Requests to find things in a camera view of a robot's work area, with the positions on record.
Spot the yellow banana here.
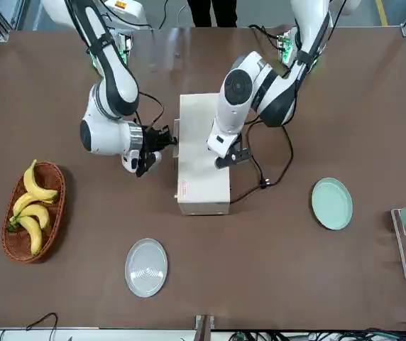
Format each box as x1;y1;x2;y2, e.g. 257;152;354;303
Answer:
11;192;54;218
16;215;44;257
22;159;60;202
10;203;51;231

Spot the black floor cable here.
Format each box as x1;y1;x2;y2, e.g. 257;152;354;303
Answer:
362;320;406;341

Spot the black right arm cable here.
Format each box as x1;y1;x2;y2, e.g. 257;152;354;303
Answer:
137;90;165;131

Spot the white toaster oven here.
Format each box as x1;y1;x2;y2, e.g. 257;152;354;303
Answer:
172;92;232;217

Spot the green round plate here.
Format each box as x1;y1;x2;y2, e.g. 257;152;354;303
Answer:
311;177;354;231

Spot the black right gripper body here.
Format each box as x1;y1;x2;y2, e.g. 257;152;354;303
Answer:
135;124;163;178

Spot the grey round plate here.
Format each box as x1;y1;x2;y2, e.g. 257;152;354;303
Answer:
124;237;169;298

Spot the black adapter cable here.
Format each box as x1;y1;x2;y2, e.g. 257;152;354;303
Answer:
24;312;59;332

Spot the brown woven basket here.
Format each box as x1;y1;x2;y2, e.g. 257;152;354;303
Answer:
0;161;67;264

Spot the person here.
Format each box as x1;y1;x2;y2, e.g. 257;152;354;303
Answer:
187;0;238;28

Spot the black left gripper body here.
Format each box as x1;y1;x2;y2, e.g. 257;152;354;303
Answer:
221;136;253;166

